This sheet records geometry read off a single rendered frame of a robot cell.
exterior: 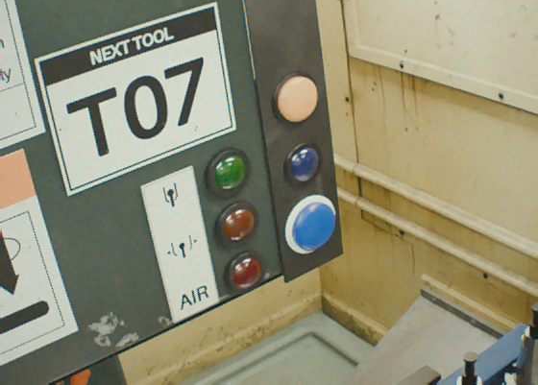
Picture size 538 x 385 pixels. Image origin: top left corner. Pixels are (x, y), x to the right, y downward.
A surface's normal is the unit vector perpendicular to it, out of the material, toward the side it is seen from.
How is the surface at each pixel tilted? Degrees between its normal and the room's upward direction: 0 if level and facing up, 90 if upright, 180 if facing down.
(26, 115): 90
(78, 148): 90
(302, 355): 0
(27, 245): 90
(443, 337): 24
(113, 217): 90
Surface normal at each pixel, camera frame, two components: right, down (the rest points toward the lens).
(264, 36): 0.57, 0.29
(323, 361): -0.13, -0.89
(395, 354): -0.45, -0.67
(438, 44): -0.81, 0.35
